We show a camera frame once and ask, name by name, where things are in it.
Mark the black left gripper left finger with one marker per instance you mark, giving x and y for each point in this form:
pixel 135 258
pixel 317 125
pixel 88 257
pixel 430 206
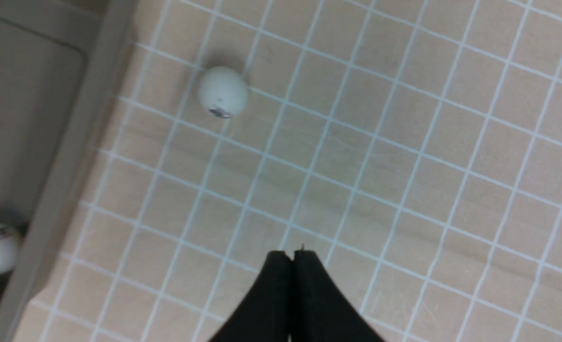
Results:
pixel 263 313

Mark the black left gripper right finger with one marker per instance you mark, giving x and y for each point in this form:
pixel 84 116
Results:
pixel 318 311

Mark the peach checkered tablecloth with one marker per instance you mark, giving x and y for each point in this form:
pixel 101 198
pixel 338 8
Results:
pixel 415 145

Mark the olive green plastic bin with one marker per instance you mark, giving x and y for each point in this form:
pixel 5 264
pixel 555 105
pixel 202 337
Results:
pixel 61 62

